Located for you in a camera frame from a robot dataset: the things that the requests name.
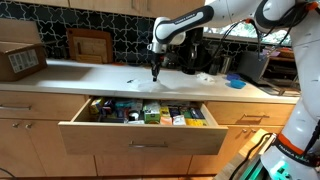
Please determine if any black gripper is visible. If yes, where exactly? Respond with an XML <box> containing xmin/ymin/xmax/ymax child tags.
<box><xmin>148</xmin><ymin>41</ymin><xmax>168</xmax><ymax>83</ymax></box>

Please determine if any white plastic bag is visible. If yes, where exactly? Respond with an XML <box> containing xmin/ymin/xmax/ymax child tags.
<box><xmin>135</xmin><ymin>79</ymin><xmax>169</xmax><ymax>93</ymax></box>

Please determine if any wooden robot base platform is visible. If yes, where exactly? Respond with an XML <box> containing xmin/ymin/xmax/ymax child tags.
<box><xmin>214</xmin><ymin>128</ymin><xmax>278</xmax><ymax>180</ymax></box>

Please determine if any open wooden drawer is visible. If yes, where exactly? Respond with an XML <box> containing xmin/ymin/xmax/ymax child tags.
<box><xmin>57</xmin><ymin>95</ymin><xmax>229</xmax><ymax>156</ymax></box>

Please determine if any green tea box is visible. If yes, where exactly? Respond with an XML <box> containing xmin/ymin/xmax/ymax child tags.
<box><xmin>143</xmin><ymin>108</ymin><xmax>162</xmax><ymax>125</ymax></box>

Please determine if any orange packet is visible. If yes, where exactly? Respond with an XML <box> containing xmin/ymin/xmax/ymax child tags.
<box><xmin>159</xmin><ymin>115</ymin><xmax>173</xmax><ymax>126</ymax></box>

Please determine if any black coffee maker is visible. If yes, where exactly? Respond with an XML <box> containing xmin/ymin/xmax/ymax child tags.
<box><xmin>181</xmin><ymin>27</ymin><xmax>205</xmax><ymax>76</ymax></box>

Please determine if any crumpled white cloth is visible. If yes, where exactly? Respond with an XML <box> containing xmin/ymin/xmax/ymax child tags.
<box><xmin>195</xmin><ymin>72</ymin><xmax>217</xmax><ymax>84</ymax></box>

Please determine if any white packet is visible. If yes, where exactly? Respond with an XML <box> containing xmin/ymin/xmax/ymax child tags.
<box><xmin>172</xmin><ymin>114</ymin><xmax>187</xmax><ymax>127</ymax></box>

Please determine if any dark blue box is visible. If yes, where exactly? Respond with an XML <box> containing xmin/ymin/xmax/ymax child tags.
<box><xmin>189</xmin><ymin>107</ymin><xmax>206</xmax><ymax>120</ymax></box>

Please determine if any yellow box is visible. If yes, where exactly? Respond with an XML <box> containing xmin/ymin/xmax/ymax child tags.
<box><xmin>185</xmin><ymin>117</ymin><xmax>208</xmax><ymax>127</ymax></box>

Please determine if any wooden cutting board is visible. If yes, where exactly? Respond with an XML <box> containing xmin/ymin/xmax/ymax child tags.
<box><xmin>65</xmin><ymin>27</ymin><xmax>114</xmax><ymax>65</ymax></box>

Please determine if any wooden upper cabinet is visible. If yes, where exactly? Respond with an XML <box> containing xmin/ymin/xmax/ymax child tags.
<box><xmin>13</xmin><ymin>0</ymin><xmax>206</xmax><ymax>19</ymax></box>

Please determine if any metal canister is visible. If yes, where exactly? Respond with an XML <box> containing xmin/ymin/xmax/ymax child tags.
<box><xmin>219</xmin><ymin>55</ymin><xmax>234</xmax><ymax>75</ymax></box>

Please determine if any dark blue cup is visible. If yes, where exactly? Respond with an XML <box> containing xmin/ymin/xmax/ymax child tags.
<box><xmin>225</xmin><ymin>72</ymin><xmax>242</xmax><ymax>82</ymax></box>

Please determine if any light blue bowl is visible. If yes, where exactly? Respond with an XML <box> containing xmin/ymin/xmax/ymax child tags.
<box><xmin>229</xmin><ymin>79</ymin><xmax>248</xmax><ymax>90</ymax></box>

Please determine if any window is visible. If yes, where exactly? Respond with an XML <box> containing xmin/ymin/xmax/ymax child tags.
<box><xmin>203</xmin><ymin>19</ymin><xmax>293</xmax><ymax>47</ymax></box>

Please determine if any purple plastic bowl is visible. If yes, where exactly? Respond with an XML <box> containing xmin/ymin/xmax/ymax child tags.
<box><xmin>261</xmin><ymin>48</ymin><xmax>282</xmax><ymax>58</ymax></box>

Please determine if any black dish rack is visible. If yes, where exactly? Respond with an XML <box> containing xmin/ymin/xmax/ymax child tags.
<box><xmin>263</xmin><ymin>46</ymin><xmax>301</xmax><ymax>96</ymax></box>

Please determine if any cardboard box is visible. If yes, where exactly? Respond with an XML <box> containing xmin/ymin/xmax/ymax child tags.
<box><xmin>0</xmin><ymin>41</ymin><xmax>48</xmax><ymax>83</ymax></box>

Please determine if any closed wooden drawer short handle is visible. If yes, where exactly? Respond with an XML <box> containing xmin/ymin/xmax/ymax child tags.
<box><xmin>205</xmin><ymin>101</ymin><xmax>296</xmax><ymax>127</ymax></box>

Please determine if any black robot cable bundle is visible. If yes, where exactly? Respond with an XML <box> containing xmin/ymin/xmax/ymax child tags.
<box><xmin>176</xmin><ymin>2</ymin><xmax>313</xmax><ymax>73</ymax></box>

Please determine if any closed wooden drawer long handle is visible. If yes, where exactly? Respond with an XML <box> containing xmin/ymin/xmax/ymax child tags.
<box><xmin>0</xmin><ymin>90</ymin><xmax>88</xmax><ymax>122</ymax></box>

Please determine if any black cable on platform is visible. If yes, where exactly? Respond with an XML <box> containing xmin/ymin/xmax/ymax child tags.
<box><xmin>228</xmin><ymin>132</ymin><xmax>275</xmax><ymax>180</ymax></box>

